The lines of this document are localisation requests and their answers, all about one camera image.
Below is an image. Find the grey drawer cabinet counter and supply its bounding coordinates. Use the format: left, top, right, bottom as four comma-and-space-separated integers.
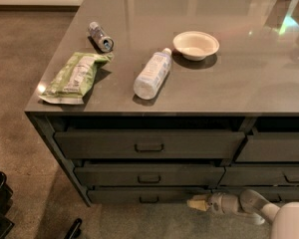
25, 0, 299, 204

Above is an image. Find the green snack bag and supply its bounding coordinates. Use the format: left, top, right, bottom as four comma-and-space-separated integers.
40, 52, 114, 105

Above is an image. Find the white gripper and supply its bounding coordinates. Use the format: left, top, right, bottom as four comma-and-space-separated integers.
186, 192, 241, 215

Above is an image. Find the clear plastic water bottle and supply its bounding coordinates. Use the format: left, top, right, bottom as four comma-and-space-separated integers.
134, 48, 171, 100

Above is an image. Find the silver drink can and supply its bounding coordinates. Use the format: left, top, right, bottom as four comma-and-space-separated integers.
88, 22, 114, 53

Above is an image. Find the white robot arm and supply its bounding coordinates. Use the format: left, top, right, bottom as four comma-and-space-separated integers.
186, 189, 299, 239

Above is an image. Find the black object at bottom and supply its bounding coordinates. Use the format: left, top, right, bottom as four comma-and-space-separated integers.
64, 218, 83, 239

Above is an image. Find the white paper bowl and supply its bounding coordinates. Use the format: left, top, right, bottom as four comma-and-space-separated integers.
172, 31, 219, 61

